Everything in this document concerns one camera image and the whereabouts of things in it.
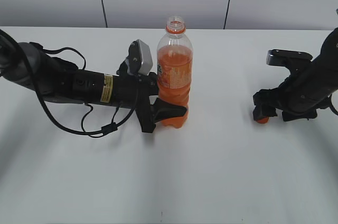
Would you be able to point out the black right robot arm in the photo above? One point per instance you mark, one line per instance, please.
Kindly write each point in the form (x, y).
(329, 52)

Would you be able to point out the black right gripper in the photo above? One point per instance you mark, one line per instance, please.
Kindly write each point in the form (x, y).
(309, 87)

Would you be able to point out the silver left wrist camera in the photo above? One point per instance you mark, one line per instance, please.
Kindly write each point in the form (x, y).
(139, 59)

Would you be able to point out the orange bottle cap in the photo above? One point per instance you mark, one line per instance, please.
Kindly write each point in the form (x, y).
(263, 120)

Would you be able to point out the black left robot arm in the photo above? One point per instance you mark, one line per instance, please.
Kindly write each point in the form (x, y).
(55, 80)

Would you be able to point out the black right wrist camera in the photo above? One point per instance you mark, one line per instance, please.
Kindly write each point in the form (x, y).
(287, 58)

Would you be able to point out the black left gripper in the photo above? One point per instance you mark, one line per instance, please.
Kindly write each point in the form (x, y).
(134, 92)

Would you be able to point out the orange soda plastic bottle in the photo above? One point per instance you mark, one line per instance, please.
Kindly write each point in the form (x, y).
(174, 63)

